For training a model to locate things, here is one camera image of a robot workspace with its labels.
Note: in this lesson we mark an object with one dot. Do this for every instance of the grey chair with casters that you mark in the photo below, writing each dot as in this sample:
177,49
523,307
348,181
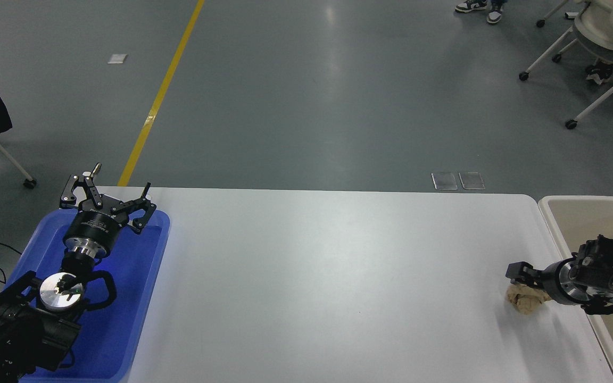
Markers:
3,151

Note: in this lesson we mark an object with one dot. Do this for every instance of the clear floor plate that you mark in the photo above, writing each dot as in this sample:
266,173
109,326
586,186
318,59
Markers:
471,180
445,181

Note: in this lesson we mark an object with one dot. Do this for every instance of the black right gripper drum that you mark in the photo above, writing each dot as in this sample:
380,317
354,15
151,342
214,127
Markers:
552,282

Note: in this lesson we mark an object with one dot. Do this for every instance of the tan paper ball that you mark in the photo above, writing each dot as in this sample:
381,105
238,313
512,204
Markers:
524,304

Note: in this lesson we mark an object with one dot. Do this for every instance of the blue plastic tray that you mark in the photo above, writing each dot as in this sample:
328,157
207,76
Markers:
125,298

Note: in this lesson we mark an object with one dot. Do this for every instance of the white office chair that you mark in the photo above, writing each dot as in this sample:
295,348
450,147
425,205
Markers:
610,37
551,13

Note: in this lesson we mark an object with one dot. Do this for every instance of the large pale bin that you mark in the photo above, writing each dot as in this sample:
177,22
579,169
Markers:
588,218

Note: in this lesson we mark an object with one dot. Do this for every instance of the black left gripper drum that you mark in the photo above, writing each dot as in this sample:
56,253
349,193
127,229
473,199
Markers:
93,229

